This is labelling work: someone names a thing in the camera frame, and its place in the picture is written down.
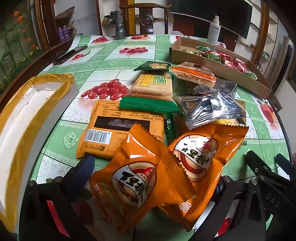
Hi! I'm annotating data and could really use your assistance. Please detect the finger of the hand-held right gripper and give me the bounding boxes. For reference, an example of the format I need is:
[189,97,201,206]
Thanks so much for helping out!
[275,153,296,181]
[245,150,274,178]

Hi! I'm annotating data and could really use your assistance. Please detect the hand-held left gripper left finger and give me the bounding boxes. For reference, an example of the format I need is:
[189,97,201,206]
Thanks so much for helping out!
[20,155,102,241]

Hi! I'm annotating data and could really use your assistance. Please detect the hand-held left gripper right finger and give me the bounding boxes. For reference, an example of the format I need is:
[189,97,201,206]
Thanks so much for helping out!
[208,175,263,241]

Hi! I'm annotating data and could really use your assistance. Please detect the orange round print snack packet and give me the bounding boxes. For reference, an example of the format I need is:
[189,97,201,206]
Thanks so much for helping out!
[89,123,197,234]
[158,123,250,232]

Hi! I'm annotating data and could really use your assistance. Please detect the orange barcode packet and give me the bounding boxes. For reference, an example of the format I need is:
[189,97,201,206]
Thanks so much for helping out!
[76,100,165,160]

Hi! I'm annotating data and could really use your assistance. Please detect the large silver foil packet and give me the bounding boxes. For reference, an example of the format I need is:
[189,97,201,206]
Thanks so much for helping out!
[173,89,247,130]

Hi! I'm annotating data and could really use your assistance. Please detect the white foam box yellow tape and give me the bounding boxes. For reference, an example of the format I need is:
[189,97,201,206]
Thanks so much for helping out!
[0,74,80,232]

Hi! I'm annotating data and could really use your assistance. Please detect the plain green snack packet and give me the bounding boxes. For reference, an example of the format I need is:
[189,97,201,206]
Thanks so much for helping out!
[164,113,179,144]

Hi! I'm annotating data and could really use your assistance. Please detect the green cracker packet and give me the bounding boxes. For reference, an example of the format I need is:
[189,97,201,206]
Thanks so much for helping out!
[120,71,180,114]

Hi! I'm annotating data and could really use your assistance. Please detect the orange edged clear cracker packet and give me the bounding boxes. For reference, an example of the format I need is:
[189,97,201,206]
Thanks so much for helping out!
[170,62,217,88]

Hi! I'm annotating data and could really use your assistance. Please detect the small silver foil packet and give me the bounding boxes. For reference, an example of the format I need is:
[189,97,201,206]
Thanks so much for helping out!
[194,78,238,96]

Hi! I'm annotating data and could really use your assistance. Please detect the pile of red green packets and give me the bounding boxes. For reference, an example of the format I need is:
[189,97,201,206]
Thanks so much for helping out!
[180,45,258,80]

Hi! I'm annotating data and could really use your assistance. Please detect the dark phone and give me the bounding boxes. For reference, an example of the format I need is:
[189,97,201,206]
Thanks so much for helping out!
[53,45,88,66]

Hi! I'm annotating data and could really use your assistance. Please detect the cardboard box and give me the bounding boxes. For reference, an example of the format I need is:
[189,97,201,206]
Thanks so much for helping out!
[169,37,273,100]

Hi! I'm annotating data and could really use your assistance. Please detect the small dark green packet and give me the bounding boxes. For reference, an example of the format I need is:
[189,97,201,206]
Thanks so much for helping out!
[134,61,171,72]

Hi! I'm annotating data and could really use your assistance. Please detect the green fruit print tablecloth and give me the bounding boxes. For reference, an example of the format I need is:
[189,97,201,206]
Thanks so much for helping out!
[18,34,292,241]

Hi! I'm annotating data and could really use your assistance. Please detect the white spray bottle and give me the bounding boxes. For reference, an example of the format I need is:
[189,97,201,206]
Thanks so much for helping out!
[206,15,220,44]

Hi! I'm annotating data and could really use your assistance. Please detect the brown television cabinet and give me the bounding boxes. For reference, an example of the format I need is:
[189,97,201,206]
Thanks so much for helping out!
[171,13,240,55]

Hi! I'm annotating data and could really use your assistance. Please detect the grey flashlight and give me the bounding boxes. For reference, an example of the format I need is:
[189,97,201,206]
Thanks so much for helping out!
[115,10,126,39]

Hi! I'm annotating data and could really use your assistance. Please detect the dark small gadget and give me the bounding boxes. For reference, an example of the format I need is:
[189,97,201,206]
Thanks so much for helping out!
[102,14,116,25]

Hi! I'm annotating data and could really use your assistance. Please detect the black television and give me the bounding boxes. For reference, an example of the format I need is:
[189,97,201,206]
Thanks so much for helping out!
[170,0,253,39]

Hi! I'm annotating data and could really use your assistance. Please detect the wooden chair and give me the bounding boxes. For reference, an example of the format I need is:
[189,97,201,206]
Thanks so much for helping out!
[119,0,170,35]

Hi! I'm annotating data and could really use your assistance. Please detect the wooden wall shelf unit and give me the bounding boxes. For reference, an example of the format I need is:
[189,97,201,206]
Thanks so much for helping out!
[252,0,279,77]

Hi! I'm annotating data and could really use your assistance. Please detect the flower wall mural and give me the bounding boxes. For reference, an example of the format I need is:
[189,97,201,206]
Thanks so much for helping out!
[0,0,40,91]

